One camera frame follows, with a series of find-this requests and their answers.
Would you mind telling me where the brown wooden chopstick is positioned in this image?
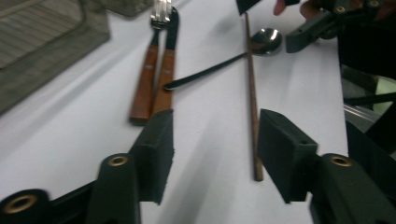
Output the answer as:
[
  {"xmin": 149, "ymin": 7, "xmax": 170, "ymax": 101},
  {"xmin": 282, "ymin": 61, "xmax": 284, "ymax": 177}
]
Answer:
[{"xmin": 244, "ymin": 12, "xmax": 265, "ymax": 182}]

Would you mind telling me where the white table cover sheet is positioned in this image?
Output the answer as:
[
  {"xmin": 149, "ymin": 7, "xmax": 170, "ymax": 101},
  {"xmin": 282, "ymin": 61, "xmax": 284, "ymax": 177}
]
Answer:
[{"xmin": 0, "ymin": 0, "xmax": 349, "ymax": 224}]

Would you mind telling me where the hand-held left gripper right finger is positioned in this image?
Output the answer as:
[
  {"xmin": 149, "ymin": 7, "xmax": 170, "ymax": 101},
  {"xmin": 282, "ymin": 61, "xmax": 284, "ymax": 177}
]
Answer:
[{"xmin": 256, "ymin": 108, "xmax": 319, "ymax": 204}]

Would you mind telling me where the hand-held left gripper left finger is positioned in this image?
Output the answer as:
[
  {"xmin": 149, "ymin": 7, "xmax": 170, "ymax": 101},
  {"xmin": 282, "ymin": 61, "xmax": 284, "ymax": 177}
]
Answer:
[{"xmin": 129, "ymin": 108, "xmax": 176, "ymax": 206}]

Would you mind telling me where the wooden handled knife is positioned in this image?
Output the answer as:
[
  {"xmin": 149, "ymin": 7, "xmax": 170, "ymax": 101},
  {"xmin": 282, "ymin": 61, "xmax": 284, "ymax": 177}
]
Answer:
[{"xmin": 151, "ymin": 6, "xmax": 180, "ymax": 120}]

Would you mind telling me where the wooden handled fork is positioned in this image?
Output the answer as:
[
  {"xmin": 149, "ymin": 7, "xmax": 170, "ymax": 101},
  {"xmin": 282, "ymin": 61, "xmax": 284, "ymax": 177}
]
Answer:
[{"xmin": 129, "ymin": 0, "xmax": 173, "ymax": 126}]

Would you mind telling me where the metal spoon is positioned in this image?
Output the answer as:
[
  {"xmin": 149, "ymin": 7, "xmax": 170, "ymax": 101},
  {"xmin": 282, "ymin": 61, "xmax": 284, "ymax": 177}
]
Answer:
[{"xmin": 163, "ymin": 27, "xmax": 284, "ymax": 91}]

